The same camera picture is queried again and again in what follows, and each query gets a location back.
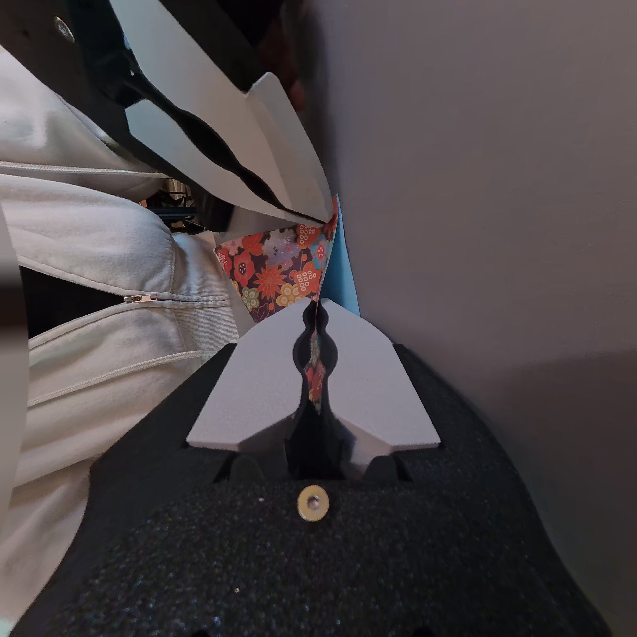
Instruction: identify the person's light jacket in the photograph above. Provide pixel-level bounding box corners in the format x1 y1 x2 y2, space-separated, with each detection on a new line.
0 45 254 608

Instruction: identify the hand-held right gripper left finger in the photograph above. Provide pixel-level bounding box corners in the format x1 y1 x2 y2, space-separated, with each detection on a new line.
186 297 318 453

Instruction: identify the dark flower origami paper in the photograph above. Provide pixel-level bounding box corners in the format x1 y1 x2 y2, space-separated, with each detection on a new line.
213 194 361 409

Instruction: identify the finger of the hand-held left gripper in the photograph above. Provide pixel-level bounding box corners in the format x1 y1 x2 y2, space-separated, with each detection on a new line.
110 0 335 222
125 98 325 224

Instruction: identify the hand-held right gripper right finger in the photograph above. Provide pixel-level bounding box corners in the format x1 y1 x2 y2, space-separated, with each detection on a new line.
317 297 442 452

